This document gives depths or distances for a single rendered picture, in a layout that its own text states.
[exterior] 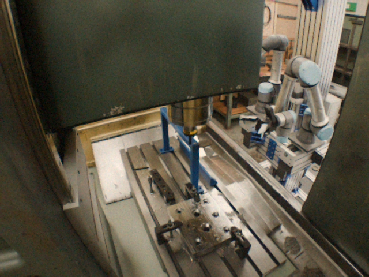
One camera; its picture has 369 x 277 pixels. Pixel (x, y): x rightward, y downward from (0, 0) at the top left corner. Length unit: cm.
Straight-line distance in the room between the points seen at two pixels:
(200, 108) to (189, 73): 16
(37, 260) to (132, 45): 55
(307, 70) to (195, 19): 73
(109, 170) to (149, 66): 130
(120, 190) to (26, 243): 124
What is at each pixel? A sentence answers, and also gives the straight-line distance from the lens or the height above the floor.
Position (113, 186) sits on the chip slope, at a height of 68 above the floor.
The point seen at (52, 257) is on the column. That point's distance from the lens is 58.
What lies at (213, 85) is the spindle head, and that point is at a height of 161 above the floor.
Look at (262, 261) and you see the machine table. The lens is 107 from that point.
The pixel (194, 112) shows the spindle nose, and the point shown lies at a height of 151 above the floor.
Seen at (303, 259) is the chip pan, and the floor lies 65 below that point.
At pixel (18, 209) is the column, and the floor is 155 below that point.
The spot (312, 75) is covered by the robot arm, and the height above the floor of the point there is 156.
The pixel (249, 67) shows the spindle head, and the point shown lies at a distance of 72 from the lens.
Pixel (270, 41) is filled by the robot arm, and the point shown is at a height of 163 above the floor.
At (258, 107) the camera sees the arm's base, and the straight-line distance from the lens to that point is 187.
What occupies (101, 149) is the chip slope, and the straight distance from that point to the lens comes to 187.
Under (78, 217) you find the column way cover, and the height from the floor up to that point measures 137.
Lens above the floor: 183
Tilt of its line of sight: 33 degrees down
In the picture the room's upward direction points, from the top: 1 degrees counter-clockwise
